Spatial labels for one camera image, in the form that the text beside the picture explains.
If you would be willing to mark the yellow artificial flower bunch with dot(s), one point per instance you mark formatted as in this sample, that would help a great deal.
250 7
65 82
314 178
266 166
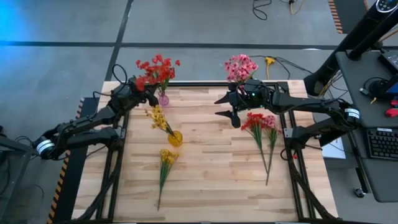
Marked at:
169 157
160 119

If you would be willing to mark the yellow glass vase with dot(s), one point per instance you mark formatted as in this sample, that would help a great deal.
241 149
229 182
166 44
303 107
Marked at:
175 140

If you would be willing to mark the small pink glass vase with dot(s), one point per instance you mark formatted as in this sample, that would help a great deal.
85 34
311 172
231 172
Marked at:
163 100

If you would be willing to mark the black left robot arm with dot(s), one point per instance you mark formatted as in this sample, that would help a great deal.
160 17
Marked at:
81 121

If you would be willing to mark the black round desk device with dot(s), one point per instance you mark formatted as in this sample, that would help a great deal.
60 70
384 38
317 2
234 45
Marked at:
379 89

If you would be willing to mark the pink artificial flower bunch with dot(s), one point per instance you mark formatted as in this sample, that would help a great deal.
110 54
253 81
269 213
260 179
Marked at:
270 121
241 68

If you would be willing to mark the grey caster wheel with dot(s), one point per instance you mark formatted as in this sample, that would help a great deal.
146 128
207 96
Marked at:
360 193

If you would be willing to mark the black floor mat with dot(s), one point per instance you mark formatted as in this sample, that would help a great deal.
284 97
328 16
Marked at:
351 15

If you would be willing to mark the white paper sheet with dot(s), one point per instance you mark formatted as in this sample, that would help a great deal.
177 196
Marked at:
334 151

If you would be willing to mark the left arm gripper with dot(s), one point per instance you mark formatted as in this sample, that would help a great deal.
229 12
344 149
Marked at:
127 96

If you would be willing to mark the red plastic object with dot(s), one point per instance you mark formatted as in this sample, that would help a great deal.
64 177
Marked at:
395 102
392 112

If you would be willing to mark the grey metal stand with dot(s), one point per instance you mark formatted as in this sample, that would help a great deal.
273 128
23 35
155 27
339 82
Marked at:
15 143

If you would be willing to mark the black tower fan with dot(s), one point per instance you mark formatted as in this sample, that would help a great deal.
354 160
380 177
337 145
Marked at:
351 40

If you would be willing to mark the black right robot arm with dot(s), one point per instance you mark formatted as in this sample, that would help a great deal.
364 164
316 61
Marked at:
311 104

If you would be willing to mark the black floor platform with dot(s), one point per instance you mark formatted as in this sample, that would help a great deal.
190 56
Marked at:
71 186

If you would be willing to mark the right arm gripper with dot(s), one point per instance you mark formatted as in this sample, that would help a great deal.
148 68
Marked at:
252 96

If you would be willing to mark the black aluminium table frame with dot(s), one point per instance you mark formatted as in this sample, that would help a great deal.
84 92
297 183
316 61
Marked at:
202 84

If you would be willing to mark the yellow power plug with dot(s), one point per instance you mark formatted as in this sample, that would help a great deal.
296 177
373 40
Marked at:
270 60

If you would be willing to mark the black keyboard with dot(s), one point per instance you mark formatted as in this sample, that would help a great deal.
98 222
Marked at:
384 144

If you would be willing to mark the grey desk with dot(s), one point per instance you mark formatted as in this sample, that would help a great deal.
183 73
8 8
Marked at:
357 93

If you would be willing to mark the black laptop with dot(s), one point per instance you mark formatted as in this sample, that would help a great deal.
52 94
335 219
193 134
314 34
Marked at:
390 60

